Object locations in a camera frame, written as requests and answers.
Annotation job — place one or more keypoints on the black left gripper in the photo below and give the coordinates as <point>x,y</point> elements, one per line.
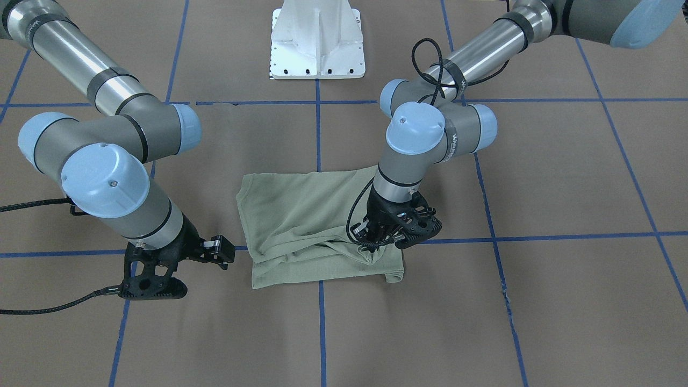
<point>379,213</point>

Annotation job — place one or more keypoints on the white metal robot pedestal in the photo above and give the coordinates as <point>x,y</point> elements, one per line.
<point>316,40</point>

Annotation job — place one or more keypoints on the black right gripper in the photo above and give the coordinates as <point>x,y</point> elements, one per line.
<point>189,238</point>

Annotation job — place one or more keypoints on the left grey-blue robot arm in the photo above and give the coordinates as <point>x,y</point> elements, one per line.
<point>427,127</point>

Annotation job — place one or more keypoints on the olive green long-sleeve shirt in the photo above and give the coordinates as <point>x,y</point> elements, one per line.
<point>295,228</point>

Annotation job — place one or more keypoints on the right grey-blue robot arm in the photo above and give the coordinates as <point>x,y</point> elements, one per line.
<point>100,164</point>

